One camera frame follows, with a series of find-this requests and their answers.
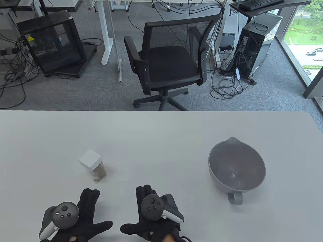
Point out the person's left hand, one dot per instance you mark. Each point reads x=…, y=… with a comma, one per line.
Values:
x=87, y=214

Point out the person's right hand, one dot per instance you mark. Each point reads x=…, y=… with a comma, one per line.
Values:
x=141, y=229

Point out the dark grey controller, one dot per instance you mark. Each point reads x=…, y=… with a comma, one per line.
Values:
x=64, y=214
x=151, y=208

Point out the white jar lid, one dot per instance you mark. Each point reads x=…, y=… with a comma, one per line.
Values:
x=89, y=158

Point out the grey salad bowl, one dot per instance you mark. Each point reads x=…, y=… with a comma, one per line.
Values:
x=237, y=166

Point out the black mesh office chair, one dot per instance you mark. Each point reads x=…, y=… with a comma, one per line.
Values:
x=171, y=63

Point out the white desk leg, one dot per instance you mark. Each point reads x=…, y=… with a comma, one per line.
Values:
x=218, y=55
x=107, y=45

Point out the grey power strip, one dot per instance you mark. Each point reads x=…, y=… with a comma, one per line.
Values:
x=8, y=51

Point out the white adapter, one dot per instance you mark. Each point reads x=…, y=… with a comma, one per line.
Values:
x=238, y=73

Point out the black computer tower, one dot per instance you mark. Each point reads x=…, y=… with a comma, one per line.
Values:
x=252, y=50

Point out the black desk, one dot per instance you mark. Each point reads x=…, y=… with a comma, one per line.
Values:
x=257, y=12

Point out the black keyboard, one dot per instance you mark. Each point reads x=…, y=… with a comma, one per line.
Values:
x=260, y=3

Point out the thin white desk rail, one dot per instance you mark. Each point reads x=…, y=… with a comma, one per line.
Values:
x=120, y=70

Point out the black glass enclosure cabinet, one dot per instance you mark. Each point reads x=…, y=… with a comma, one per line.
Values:
x=50, y=45

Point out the grey window frame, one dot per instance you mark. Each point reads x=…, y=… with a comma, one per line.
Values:
x=313, y=85

